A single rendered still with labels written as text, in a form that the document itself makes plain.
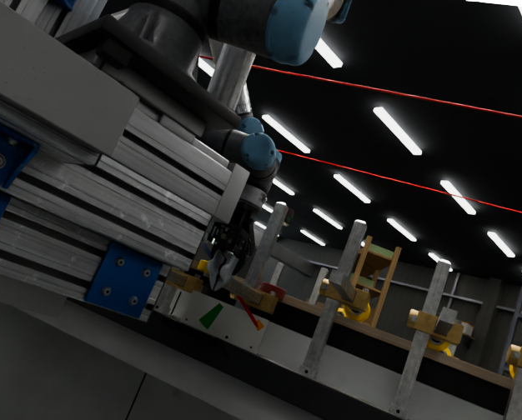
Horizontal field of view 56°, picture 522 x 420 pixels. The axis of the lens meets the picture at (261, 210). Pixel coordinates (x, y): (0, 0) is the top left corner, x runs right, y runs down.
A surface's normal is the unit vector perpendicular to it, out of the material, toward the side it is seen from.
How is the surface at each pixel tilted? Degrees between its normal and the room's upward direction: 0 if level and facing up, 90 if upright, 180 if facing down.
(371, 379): 90
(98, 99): 90
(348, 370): 90
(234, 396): 90
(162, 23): 72
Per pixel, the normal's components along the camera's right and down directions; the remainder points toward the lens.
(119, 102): 0.66, 0.10
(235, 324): -0.28, -0.32
